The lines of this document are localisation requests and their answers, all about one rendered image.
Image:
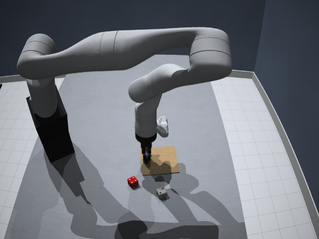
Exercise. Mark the red die with white pips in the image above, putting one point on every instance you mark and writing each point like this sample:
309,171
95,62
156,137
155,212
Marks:
133,182

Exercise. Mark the white die with black pips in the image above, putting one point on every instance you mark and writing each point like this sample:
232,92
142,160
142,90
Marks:
161,192

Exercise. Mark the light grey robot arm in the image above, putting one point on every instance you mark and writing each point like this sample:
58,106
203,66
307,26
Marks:
209,56

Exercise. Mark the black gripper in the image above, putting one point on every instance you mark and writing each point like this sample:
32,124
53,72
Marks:
146,145

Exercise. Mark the tan flat mat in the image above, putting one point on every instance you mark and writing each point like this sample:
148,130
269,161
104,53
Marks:
163,161

